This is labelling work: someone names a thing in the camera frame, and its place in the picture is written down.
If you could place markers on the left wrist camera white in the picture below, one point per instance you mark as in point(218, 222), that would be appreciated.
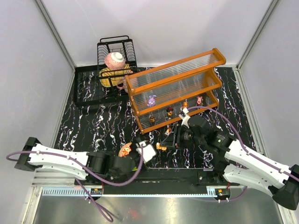
point(147, 150)

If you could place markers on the purple bunny toy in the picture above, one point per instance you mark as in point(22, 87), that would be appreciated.
point(151, 100)

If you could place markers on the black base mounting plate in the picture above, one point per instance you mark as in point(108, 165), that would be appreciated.
point(164, 182)

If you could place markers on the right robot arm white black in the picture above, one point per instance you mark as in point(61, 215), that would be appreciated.
point(235, 162)

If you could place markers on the pink patterned bowl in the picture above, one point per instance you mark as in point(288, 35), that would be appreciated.
point(115, 61)

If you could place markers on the pink pig toy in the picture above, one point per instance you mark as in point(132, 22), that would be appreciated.
point(199, 100)

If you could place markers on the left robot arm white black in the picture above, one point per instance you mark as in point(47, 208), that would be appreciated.
point(86, 166)

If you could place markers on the orange figure toy on shelf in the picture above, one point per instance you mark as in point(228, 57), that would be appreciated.
point(185, 105)

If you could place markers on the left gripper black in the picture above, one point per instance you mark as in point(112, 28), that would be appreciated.
point(134, 156)

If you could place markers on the black haired figure toy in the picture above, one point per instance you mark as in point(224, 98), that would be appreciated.
point(169, 111)

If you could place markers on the green bowl red pattern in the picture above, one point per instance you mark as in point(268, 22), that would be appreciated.
point(125, 150)

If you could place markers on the yellow patterned bowl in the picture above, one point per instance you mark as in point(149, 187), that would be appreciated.
point(113, 76)

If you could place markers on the pink mug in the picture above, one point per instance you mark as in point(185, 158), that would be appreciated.
point(122, 85)

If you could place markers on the brown figure toy on shelf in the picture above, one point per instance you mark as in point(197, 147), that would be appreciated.
point(152, 119)

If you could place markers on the orange clear display shelf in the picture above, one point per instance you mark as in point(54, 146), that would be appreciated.
point(175, 83)

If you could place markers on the black wire dish rack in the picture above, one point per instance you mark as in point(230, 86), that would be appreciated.
point(98, 84)

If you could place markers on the pink flamingo toy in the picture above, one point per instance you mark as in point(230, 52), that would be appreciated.
point(168, 131)

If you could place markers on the small orange figure toy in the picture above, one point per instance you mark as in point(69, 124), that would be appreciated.
point(159, 147)

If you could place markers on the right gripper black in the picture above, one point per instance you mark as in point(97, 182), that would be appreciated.
point(175, 136)

